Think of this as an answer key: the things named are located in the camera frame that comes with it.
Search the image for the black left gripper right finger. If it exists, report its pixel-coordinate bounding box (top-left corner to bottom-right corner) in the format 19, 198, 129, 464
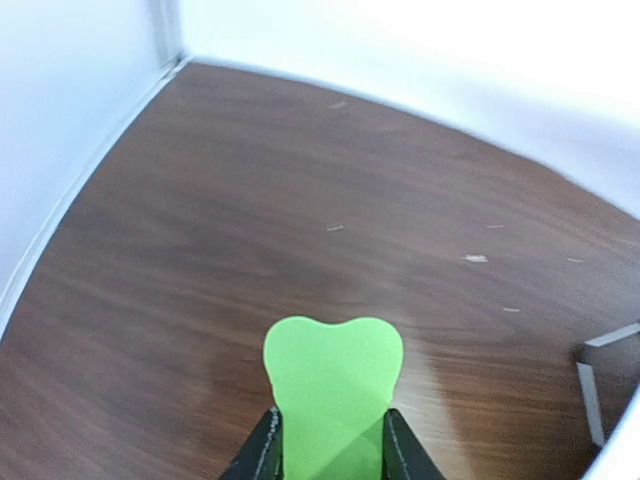
382, 408, 445, 480

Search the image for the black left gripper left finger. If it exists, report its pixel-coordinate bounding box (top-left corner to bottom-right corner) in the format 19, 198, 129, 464
219, 407, 284, 480

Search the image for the green whiteboard eraser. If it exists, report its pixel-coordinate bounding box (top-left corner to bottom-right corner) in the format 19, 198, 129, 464
263, 316, 404, 479

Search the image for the white whiteboard with writing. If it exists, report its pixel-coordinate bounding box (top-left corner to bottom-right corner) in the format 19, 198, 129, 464
573, 321, 639, 479

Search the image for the left aluminium corner post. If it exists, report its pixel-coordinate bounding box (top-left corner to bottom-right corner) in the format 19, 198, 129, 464
148, 0, 187, 70

